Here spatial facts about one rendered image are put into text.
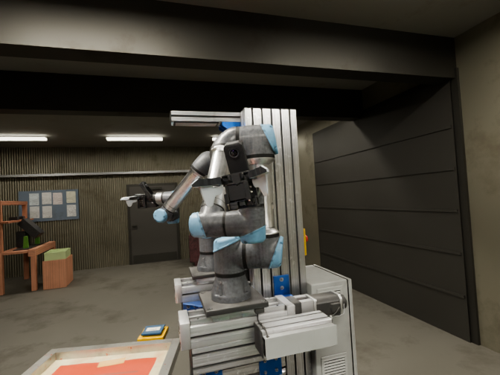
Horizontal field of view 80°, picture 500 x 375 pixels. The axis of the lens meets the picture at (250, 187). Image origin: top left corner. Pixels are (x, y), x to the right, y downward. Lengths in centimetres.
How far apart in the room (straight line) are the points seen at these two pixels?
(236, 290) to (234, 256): 12
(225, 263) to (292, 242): 39
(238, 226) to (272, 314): 47
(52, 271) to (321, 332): 671
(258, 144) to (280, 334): 65
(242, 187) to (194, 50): 208
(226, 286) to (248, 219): 37
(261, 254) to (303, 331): 29
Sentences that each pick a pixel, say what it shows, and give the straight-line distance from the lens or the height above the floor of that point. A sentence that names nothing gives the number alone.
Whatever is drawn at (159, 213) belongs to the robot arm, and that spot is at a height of 157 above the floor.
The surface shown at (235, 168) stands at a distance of 70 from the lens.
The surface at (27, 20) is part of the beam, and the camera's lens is 282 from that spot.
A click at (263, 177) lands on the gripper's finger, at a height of 167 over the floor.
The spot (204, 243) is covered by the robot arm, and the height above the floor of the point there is 140.
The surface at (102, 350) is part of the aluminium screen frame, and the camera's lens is 166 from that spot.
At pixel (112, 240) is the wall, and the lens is 885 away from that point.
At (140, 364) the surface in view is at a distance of 153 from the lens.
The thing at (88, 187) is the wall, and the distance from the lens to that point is 891.
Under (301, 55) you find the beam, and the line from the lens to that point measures 292.
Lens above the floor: 163
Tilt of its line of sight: 2 degrees up
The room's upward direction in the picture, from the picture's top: 3 degrees counter-clockwise
